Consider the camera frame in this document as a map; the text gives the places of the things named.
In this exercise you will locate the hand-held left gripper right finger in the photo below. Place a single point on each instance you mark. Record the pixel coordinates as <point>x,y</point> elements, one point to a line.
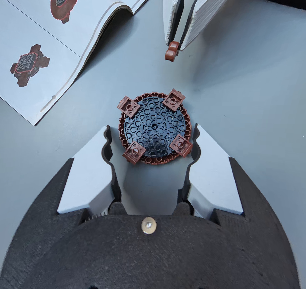
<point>215,179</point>

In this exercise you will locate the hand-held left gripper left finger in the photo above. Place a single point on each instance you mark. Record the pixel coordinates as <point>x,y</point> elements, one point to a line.
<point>83,179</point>

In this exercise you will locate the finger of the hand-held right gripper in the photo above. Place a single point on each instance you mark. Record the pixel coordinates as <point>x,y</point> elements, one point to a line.
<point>212,4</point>
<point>171,11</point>

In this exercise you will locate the small brown brick piece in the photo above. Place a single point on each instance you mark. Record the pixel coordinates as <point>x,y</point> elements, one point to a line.
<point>171,52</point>

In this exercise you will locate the round brown black brick base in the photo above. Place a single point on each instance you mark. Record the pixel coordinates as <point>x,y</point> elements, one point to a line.
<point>153,128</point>

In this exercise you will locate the grey desk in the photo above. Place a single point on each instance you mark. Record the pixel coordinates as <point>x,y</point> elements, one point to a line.
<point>239,102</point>

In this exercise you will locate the building instruction booklet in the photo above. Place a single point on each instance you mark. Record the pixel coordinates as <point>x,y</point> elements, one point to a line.
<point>35,42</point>

